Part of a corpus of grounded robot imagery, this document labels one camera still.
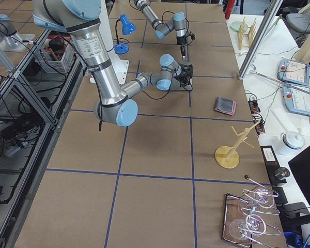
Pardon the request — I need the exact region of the lower teach pendant tablet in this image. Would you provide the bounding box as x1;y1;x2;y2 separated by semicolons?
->
283;86;310;116

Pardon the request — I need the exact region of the blue desk lamp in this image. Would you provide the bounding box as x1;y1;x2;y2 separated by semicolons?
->
113;14;137;54

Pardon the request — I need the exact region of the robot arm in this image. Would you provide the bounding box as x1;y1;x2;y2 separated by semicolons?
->
129;0;190;61
33;1;193;127

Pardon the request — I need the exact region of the red cylinder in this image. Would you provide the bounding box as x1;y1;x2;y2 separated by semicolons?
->
224;0;236;20

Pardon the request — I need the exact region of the teach pendant tablet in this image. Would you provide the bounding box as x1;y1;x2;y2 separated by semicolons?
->
277;58;310;86
283;86;310;116

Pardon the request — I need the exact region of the wooden dish rack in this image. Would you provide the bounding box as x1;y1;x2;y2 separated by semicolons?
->
237;18;256;50

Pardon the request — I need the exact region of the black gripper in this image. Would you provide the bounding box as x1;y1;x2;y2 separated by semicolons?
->
179;63;194;91
176;36;187;61

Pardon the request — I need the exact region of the white lidded pot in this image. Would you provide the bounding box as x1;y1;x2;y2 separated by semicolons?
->
277;131;305;155

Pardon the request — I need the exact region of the aluminium frame post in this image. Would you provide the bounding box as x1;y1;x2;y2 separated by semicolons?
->
238;0;283;80

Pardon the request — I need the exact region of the upper teach pendant tablet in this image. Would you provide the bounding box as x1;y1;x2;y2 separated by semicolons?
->
277;58;310;86

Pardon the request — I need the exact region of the grey folded cloth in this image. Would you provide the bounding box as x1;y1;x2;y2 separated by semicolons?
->
214;97;237;116

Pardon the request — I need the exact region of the pale green glass plate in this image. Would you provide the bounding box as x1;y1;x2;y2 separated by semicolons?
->
229;21;249;32

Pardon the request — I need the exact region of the black tray with glasses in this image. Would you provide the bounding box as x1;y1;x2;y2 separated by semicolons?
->
221;193;282;247

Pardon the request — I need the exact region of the grey laptop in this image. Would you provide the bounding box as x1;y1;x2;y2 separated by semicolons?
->
170;63;194;91

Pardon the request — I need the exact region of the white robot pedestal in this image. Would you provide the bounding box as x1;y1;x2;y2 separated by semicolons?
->
89;1;129;85

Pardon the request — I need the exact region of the wooden mug tree stand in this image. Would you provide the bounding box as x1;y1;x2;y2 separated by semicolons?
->
214;121;260;169

